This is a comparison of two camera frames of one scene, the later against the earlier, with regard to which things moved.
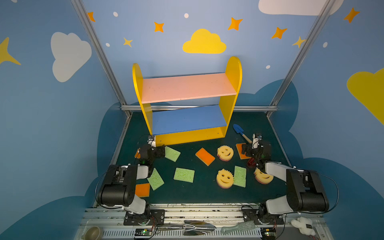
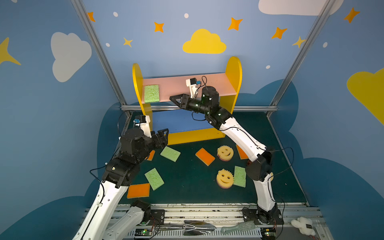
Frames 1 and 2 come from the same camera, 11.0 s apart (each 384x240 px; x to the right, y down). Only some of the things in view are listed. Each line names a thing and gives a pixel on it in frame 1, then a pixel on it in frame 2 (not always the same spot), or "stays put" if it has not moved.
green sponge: x=184 y=174 → x=151 y=93
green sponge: x=155 y=181 stays put
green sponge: x=171 y=154 stays put
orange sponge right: x=239 y=148 stays put
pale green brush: x=242 y=226 stays put
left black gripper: x=159 y=151 → x=158 y=139
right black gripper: x=249 y=150 → x=184 y=101
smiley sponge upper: x=225 y=153 stays put
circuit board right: x=268 y=233 stays put
